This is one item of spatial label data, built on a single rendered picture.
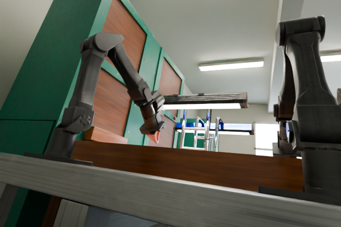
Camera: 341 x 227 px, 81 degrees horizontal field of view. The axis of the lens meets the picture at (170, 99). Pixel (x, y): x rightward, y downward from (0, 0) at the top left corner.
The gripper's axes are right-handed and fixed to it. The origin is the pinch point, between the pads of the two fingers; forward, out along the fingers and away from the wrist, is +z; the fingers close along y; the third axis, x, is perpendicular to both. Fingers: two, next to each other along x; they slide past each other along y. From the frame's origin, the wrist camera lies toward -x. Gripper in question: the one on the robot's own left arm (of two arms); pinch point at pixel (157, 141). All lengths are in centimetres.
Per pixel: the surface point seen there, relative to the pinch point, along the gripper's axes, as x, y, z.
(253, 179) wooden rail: 20.9, -42.1, -6.9
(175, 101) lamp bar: -25.0, -1.4, -8.0
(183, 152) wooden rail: 16.8, -21.0, -10.4
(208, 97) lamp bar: -27.6, -19.1, -8.5
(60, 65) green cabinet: -11, 55, -39
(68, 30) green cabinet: -31, 61, -56
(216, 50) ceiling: -316, 34, 33
